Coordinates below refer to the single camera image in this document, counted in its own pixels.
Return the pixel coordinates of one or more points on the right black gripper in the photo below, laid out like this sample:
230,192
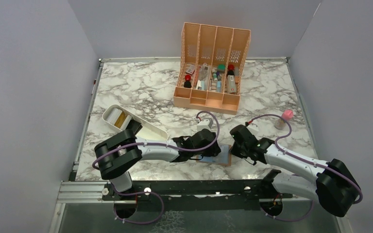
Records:
235,152

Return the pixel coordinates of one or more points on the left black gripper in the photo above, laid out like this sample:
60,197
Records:
212,151

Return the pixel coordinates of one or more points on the brown leather card holder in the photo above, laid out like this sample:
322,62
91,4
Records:
224,158

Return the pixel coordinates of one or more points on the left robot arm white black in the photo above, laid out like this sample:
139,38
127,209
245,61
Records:
116,155

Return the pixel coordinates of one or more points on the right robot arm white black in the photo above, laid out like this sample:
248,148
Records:
331,184

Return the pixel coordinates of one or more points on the stack of cards in tray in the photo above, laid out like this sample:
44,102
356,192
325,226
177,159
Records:
120,121

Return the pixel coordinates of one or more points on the pink cap small bottle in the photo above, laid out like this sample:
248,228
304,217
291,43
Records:
281,122

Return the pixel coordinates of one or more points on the red black stamp left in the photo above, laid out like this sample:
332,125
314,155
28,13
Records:
187,82

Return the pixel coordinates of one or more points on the red black stamp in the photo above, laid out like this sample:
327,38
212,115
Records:
187,82
230,70

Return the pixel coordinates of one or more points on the red black stamp right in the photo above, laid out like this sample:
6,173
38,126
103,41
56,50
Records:
230,70

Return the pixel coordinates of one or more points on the green cap bottle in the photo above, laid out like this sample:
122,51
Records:
221,68

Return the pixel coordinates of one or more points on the peach desk organizer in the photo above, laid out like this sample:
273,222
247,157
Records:
204,47

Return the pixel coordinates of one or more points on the white plastic tray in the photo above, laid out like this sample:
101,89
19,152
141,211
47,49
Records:
149,131

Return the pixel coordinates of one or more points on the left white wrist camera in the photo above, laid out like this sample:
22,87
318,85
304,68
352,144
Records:
205,123

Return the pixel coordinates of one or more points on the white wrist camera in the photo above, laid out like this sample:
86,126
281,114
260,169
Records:
253,128
205,123

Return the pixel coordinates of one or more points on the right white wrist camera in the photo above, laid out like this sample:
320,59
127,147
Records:
253,128

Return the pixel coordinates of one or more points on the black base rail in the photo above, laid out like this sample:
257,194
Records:
148,196

